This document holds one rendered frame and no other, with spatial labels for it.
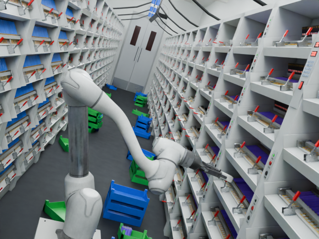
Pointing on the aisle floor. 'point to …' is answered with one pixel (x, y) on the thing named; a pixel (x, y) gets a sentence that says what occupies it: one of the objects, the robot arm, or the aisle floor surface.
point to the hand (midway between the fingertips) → (226, 177)
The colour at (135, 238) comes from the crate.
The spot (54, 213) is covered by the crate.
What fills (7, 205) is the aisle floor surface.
